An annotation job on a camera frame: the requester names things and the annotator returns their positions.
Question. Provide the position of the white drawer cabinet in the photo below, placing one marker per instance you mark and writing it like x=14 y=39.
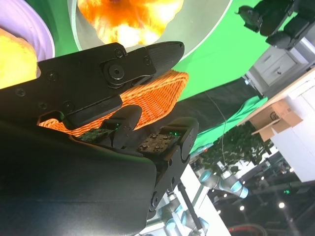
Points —
x=275 y=66

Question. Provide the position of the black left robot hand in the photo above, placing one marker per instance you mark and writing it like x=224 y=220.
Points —
x=275 y=19

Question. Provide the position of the white round bowl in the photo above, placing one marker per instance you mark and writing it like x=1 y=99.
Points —
x=197 y=24

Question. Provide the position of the round orange-white bread bun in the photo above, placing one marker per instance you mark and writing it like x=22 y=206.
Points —
x=14 y=61

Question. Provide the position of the orange wicker basket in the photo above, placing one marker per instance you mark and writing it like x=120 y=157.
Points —
x=160 y=93

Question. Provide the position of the white counter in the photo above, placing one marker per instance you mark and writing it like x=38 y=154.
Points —
x=300 y=152

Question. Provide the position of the brown cardboard box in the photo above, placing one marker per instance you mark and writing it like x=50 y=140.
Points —
x=275 y=115

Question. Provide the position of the grey blue-jointed robot arm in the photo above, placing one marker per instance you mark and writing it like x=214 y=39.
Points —
x=172 y=204
x=236 y=188

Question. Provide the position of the pumpkin-shaped orange bread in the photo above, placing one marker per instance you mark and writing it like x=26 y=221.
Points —
x=128 y=19

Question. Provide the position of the white round plate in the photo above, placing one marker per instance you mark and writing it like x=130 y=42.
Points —
x=29 y=24

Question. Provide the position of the green tablecloth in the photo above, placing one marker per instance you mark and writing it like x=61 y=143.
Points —
x=221 y=61

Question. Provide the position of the black backdrop cloth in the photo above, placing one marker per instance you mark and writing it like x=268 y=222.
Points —
x=197 y=108

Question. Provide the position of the black stand pole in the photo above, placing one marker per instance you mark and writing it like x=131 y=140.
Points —
x=189 y=204

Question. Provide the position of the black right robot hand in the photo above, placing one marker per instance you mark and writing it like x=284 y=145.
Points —
x=61 y=184

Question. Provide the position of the green potted plant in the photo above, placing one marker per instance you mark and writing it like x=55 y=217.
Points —
x=241 y=145

